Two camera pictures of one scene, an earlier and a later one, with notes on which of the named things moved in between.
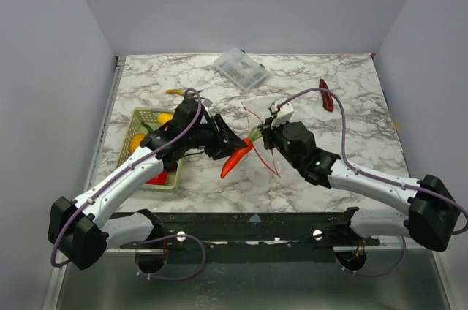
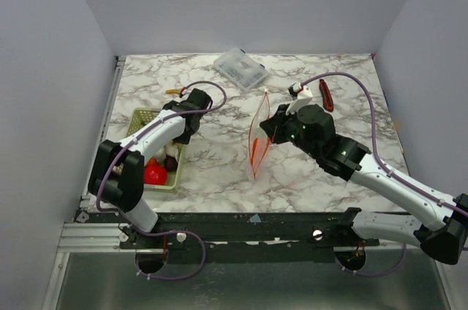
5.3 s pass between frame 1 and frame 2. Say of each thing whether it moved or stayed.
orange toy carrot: moved
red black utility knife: stayed
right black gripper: moved
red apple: stayed
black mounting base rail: stayed
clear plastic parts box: stayed
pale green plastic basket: stayed
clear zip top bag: moved
